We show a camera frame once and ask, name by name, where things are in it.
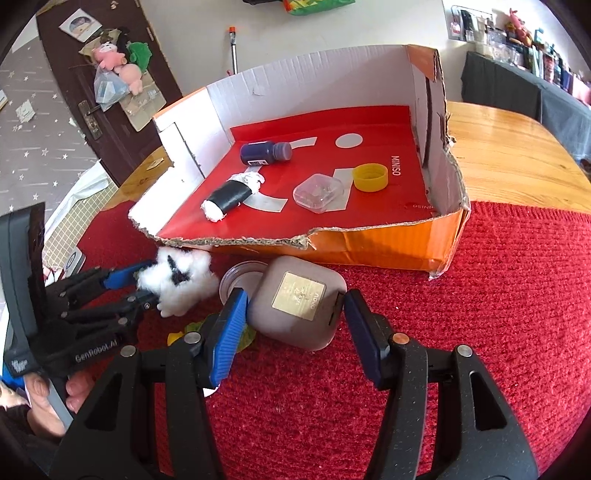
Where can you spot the white fluffy star scrunchie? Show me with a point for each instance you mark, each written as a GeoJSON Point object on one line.
{"type": "Point", "coordinates": [179, 279]}

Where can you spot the white square charger device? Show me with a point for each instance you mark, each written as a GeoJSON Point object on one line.
{"type": "Point", "coordinates": [74, 263]}

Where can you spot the red knitted cloth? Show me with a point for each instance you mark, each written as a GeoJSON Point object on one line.
{"type": "Point", "coordinates": [491, 377]}

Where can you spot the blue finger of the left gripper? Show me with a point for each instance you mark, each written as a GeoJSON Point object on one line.
{"type": "Point", "coordinates": [125, 277]}
{"type": "Point", "coordinates": [134, 305]}

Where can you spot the orange tipped broom stick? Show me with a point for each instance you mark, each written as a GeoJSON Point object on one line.
{"type": "Point", "coordinates": [233, 49]}

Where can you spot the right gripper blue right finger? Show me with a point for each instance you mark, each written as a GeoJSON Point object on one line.
{"type": "Point", "coordinates": [371, 334]}

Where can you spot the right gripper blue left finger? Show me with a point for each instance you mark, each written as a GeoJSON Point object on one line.
{"type": "Point", "coordinates": [223, 338]}

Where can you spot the pink plush toy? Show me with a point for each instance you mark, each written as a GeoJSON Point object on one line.
{"type": "Point", "coordinates": [110, 59]}

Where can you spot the dark brown door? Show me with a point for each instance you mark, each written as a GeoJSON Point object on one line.
{"type": "Point", "coordinates": [69, 31]}

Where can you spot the orange white cardboard box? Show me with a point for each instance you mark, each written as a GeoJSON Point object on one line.
{"type": "Point", "coordinates": [338, 109]}

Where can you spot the green tote bag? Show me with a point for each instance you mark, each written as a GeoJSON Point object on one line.
{"type": "Point", "coordinates": [308, 7]}

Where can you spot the beige hanging pouch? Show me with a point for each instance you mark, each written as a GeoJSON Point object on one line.
{"type": "Point", "coordinates": [141, 108]}

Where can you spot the grey square compact case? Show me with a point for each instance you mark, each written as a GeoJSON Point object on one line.
{"type": "Point", "coordinates": [298, 303]}

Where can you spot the black white sock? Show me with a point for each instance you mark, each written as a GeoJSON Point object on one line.
{"type": "Point", "coordinates": [233, 192]}

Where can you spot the person's left hand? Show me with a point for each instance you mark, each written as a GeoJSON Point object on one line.
{"type": "Point", "coordinates": [41, 417]}

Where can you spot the clear plastic bag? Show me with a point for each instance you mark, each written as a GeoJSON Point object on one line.
{"type": "Point", "coordinates": [109, 88]}

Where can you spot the white round jar lid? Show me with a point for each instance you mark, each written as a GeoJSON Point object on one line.
{"type": "Point", "coordinates": [245, 275]}

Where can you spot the yellow bottle cap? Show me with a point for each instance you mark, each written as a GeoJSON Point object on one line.
{"type": "Point", "coordinates": [370, 177]}

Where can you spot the purple paint bottle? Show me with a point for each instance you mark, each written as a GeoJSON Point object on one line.
{"type": "Point", "coordinates": [265, 153]}

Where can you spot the brass door handle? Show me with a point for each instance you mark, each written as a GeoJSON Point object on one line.
{"type": "Point", "coordinates": [88, 114]}

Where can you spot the small tag on table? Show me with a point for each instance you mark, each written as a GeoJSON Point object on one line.
{"type": "Point", "coordinates": [155, 164]}

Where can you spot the green plush toy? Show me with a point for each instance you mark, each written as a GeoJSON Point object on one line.
{"type": "Point", "coordinates": [139, 53]}

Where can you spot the clear small plastic case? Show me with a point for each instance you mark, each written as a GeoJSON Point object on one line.
{"type": "Point", "coordinates": [318, 192]}

